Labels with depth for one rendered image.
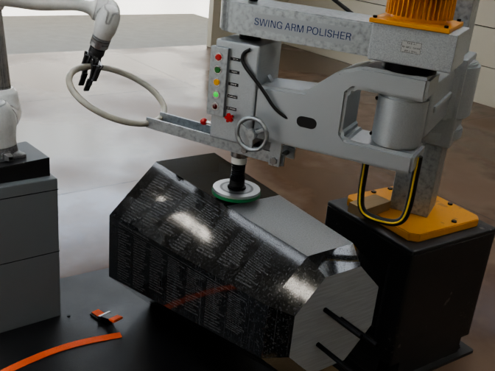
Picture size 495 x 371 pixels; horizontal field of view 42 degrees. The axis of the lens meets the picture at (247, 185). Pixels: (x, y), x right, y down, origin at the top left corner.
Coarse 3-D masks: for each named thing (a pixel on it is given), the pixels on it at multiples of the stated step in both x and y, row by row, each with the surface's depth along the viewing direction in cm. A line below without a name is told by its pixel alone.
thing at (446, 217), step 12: (372, 192) 337; (384, 192) 340; (348, 204) 328; (444, 204) 332; (384, 216) 311; (396, 216) 312; (420, 216) 315; (432, 216) 316; (444, 216) 317; (456, 216) 319; (468, 216) 320; (396, 228) 303; (408, 228) 301; (420, 228) 302; (432, 228) 303; (444, 228) 305; (456, 228) 310; (408, 240) 298; (420, 240) 297
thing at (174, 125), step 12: (156, 120) 292; (168, 120) 302; (180, 120) 299; (192, 120) 297; (168, 132) 291; (180, 132) 288; (192, 132) 285; (204, 132) 283; (216, 144) 282; (228, 144) 279; (252, 156) 275; (264, 156) 272; (288, 156) 280
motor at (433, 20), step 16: (400, 0) 225; (416, 0) 223; (432, 0) 222; (448, 0) 222; (384, 16) 233; (400, 16) 225; (416, 16) 222; (432, 16) 222; (448, 16) 225; (448, 32) 217
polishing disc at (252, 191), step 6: (222, 180) 297; (228, 180) 298; (246, 180) 299; (216, 186) 290; (222, 186) 290; (246, 186) 293; (252, 186) 294; (258, 186) 294; (216, 192) 285; (222, 192) 284; (228, 192) 285; (234, 192) 285; (240, 192) 286; (246, 192) 287; (252, 192) 287; (258, 192) 288; (228, 198) 282; (234, 198) 281; (240, 198) 282; (246, 198) 282
